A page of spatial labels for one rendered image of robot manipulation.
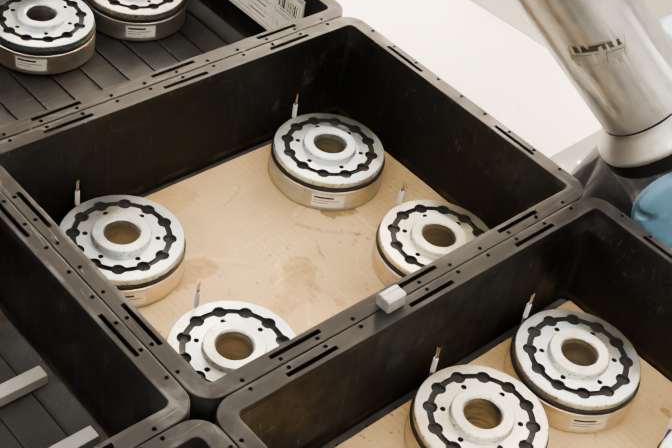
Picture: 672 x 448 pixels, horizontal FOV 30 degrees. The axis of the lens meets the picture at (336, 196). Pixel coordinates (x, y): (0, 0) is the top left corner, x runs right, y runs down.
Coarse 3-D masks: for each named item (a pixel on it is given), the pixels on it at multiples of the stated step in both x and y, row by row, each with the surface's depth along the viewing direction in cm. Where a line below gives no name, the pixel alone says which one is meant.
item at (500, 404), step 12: (456, 396) 92; (468, 396) 93; (480, 396) 93; (492, 396) 93; (456, 408) 92; (504, 408) 92; (456, 420) 91; (504, 420) 91; (468, 432) 90; (480, 432) 90; (492, 432) 90; (504, 432) 90
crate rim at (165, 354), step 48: (288, 48) 112; (384, 48) 114; (144, 96) 104; (0, 144) 96; (528, 144) 106; (576, 192) 102; (48, 240) 90; (480, 240) 96; (96, 288) 87; (384, 288) 91; (144, 336) 84; (192, 384) 81; (240, 384) 82
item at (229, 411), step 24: (552, 216) 100; (576, 216) 100; (600, 216) 101; (624, 216) 101; (528, 240) 99; (648, 240) 100; (480, 264) 94; (432, 288) 92; (456, 288) 92; (384, 312) 89; (408, 312) 89; (336, 336) 87; (360, 336) 87; (312, 360) 85; (336, 360) 86; (264, 384) 82; (288, 384) 83; (240, 408) 81; (240, 432) 79
